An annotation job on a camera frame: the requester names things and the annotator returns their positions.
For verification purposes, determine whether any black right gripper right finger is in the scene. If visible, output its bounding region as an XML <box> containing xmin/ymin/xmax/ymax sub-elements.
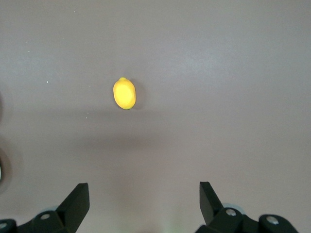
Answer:
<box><xmin>196</xmin><ymin>181</ymin><xmax>300</xmax><ymax>233</ymax></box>

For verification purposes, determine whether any yellow lemon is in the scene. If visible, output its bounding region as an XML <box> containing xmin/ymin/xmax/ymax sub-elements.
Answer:
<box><xmin>112</xmin><ymin>77</ymin><xmax>137</xmax><ymax>111</ymax></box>

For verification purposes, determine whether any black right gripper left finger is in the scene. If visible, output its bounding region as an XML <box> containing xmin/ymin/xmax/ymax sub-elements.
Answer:
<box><xmin>0</xmin><ymin>183</ymin><xmax>90</xmax><ymax>233</ymax></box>

